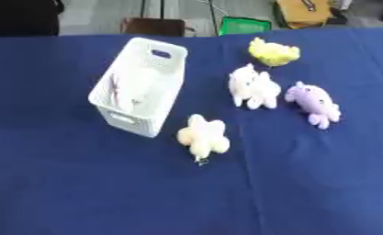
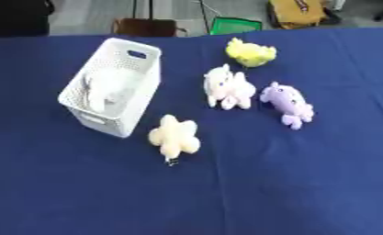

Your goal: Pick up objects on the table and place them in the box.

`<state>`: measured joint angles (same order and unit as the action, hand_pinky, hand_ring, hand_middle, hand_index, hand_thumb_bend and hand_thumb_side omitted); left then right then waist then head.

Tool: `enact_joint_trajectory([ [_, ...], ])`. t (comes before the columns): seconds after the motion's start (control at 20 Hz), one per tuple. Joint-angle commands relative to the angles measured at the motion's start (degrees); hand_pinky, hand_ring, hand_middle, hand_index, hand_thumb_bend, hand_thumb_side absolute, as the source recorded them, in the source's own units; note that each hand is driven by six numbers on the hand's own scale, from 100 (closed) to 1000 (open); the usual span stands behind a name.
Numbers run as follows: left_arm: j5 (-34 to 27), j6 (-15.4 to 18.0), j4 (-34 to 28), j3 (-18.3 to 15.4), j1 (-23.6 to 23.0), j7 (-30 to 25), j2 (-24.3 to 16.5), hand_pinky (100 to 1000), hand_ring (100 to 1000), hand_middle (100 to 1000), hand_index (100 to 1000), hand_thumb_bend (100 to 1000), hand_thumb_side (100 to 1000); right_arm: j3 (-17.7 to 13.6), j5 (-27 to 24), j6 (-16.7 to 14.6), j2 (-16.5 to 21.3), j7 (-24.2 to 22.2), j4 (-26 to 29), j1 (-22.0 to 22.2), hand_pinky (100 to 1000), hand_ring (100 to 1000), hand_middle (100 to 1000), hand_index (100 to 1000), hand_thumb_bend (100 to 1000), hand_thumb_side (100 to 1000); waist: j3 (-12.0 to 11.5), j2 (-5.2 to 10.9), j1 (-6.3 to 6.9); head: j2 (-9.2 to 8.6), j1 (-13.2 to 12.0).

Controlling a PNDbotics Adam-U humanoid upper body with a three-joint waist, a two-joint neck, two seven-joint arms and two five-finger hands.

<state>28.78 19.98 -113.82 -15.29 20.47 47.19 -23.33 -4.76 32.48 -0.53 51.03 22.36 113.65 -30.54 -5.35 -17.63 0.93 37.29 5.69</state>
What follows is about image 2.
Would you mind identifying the cream star-shaped plush toy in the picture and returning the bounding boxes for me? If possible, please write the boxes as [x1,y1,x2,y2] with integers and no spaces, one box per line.
[147,114,203,167]

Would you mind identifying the white plush animal toy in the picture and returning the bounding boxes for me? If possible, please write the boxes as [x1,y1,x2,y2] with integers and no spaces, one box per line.
[202,63,259,111]

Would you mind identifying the white perforated plastic basket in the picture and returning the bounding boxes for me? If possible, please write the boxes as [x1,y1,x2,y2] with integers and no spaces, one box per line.
[56,37,164,139]

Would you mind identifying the yellow plush toy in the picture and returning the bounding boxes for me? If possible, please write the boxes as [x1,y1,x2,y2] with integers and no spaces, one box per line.
[224,37,280,68]

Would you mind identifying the purple plush dolphin toy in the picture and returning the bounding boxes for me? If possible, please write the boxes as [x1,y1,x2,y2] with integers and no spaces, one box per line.
[258,81,317,131]

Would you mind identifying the green crate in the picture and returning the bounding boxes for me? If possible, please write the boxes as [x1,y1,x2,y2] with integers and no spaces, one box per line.
[208,17,265,36]

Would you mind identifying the black tripod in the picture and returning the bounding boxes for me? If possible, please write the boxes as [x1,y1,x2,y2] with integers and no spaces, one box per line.
[130,0,156,21]

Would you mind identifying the yellow bag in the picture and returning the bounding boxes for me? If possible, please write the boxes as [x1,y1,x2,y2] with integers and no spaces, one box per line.
[266,0,344,30]

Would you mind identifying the black object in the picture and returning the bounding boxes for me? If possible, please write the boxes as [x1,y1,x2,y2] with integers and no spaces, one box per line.
[0,0,56,39]

